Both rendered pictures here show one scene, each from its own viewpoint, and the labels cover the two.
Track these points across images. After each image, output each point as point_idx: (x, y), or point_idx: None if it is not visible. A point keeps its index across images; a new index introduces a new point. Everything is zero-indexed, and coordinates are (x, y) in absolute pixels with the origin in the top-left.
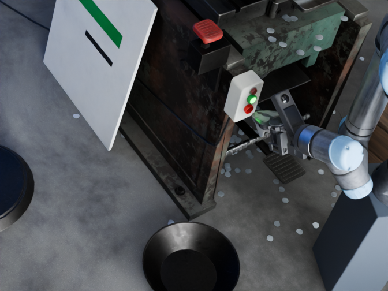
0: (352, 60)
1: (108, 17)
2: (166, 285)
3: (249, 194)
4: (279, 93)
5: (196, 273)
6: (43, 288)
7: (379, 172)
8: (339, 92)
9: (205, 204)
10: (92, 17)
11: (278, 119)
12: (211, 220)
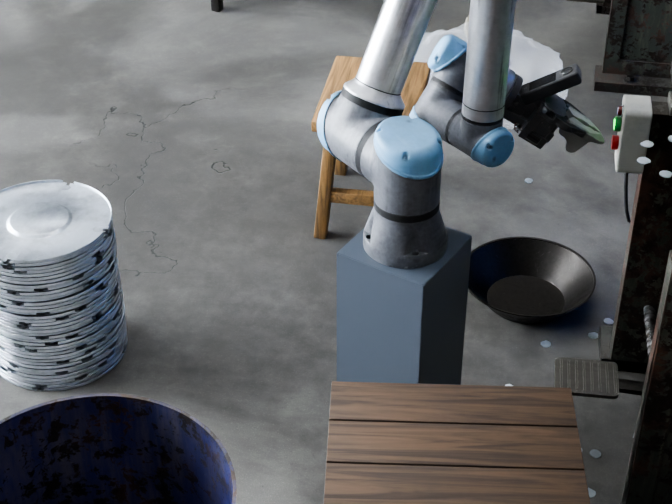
0: (656, 335)
1: None
2: (526, 277)
3: (596, 412)
4: (575, 66)
5: (520, 304)
6: (599, 208)
7: None
8: (643, 407)
9: (608, 347)
10: None
11: (558, 103)
12: (583, 355)
